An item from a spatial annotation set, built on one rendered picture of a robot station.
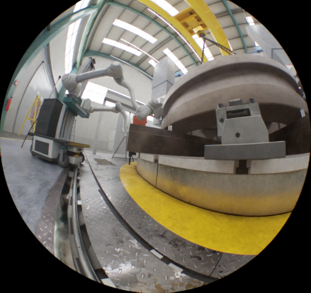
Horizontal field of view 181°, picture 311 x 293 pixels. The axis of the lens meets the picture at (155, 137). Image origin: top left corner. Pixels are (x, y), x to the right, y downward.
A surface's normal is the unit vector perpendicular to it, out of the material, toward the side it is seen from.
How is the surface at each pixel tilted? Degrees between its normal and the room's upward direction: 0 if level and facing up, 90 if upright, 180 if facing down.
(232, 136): 90
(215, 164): 90
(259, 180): 90
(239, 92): 90
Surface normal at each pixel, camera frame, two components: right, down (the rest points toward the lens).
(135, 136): 0.35, -0.12
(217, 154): -0.73, -0.18
